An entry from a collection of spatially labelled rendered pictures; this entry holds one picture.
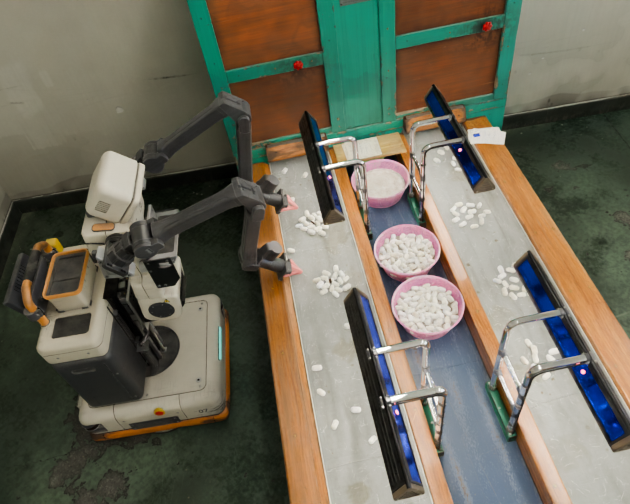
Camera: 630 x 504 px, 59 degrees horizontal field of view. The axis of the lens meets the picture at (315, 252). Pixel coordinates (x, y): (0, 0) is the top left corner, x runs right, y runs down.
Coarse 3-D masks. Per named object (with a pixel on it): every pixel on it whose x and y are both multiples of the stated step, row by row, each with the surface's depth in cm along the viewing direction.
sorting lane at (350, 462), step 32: (288, 160) 274; (288, 192) 259; (288, 224) 246; (320, 224) 243; (288, 256) 234; (320, 256) 231; (352, 256) 229; (320, 288) 220; (320, 320) 211; (320, 352) 202; (352, 352) 200; (320, 384) 193; (352, 384) 192; (320, 416) 186; (352, 416) 184; (320, 448) 179; (352, 448) 177; (416, 448) 175; (352, 480) 171; (384, 480) 170
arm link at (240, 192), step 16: (224, 192) 173; (240, 192) 171; (256, 192) 177; (192, 208) 175; (208, 208) 173; (224, 208) 175; (144, 224) 179; (160, 224) 176; (176, 224) 175; (192, 224) 177; (144, 240) 175; (160, 240) 177; (144, 256) 179
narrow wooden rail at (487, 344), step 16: (400, 160) 267; (416, 176) 252; (416, 192) 247; (432, 208) 238; (432, 224) 232; (448, 240) 225; (448, 256) 220; (448, 272) 221; (464, 272) 214; (464, 288) 209; (464, 304) 207; (480, 304) 204; (480, 320) 199; (480, 336) 195; (480, 352) 199; (496, 352) 190; (512, 384) 182; (528, 416) 175; (528, 432) 171; (528, 448) 169; (544, 448) 168; (528, 464) 172; (544, 464) 165; (544, 480) 162; (560, 480) 161; (544, 496) 163; (560, 496) 159
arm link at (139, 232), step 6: (132, 228) 179; (138, 228) 178; (144, 228) 178; (150, 228) 180; (126, 234) 179; (132, 234) 178; (138, 234) 177; (144, 234) 177; (150, 234) 178; (126, 240) 178; (132, 240) 178; (126, 246) 177
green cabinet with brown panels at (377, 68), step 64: (192, 0) 211; (256, 0) 216; (320, 0) 219; (384, 0) 223; (448, 0) 229; (512, 0) 232; (256, 64) 235; (320, 64) 240; (384, 64) 245; (448, 64) 252; (256, 128) 260; (320, 128) 266
